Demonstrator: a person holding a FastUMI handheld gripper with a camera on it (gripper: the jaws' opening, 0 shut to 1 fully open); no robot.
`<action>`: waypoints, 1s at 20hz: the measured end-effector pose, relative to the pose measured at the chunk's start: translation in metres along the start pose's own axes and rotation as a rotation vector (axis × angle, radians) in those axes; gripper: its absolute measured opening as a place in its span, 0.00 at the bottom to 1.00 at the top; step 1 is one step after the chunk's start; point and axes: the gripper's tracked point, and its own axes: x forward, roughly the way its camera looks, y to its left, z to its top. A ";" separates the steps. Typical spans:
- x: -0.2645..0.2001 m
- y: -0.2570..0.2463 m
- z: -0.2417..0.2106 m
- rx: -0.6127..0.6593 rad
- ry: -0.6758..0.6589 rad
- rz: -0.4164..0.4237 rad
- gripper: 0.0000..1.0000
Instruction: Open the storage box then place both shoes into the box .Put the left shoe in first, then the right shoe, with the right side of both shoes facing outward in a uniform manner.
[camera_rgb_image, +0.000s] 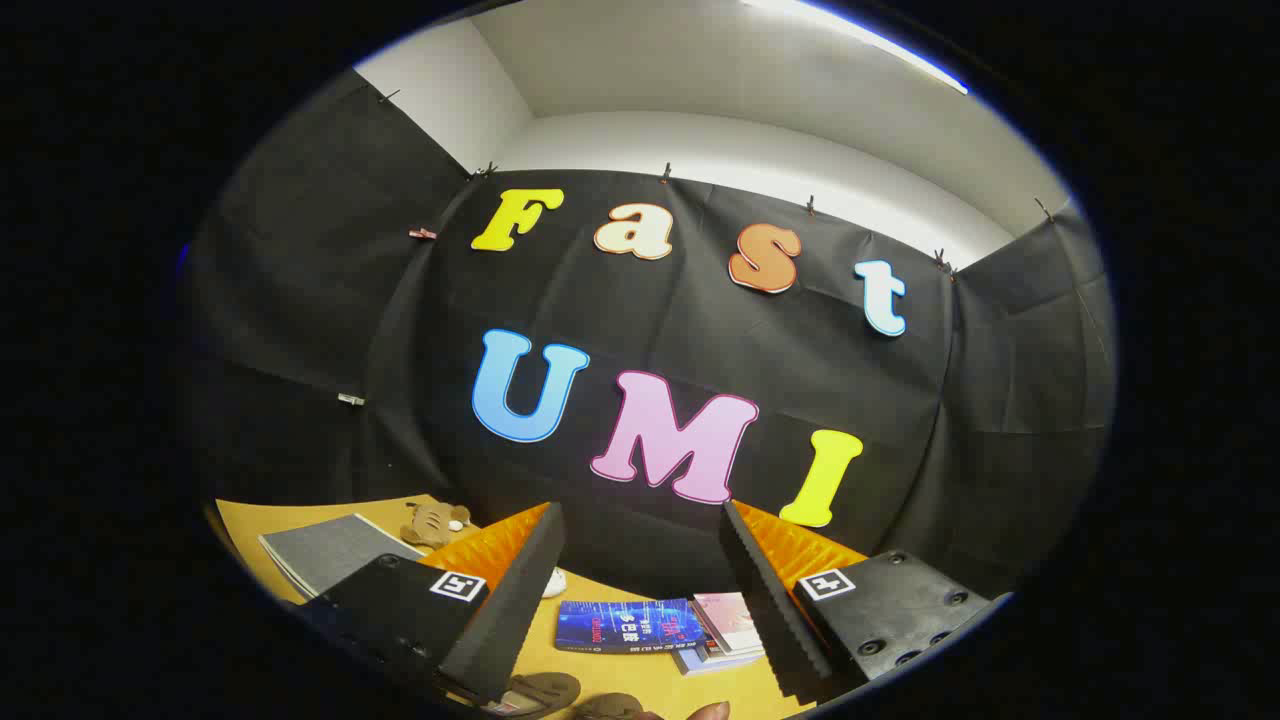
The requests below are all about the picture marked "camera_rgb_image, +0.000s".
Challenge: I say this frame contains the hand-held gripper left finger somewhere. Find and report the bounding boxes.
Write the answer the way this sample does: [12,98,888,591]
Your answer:
[300,500,567,706]

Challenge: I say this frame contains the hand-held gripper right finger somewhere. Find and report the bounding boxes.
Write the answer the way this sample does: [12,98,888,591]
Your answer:
[718,498,1013,701]

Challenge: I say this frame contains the brown fuzzy shoe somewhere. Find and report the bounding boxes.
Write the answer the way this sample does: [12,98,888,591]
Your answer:
[498,671,582,717]
[573,692,643,720]

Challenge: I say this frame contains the pink book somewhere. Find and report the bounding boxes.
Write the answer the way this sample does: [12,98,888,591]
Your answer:
[690,591,767,657]

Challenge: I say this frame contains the grey book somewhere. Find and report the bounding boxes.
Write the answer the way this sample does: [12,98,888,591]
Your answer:
[675,640,767,677]

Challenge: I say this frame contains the brown striped plush toy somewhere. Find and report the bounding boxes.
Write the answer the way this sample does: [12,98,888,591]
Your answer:
[402,499,472,547]

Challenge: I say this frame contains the blue book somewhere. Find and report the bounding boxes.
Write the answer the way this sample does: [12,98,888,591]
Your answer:
[555,598,707,656]

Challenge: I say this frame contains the row of black clips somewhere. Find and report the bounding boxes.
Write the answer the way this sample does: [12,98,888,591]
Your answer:
[376,88,1057,279]

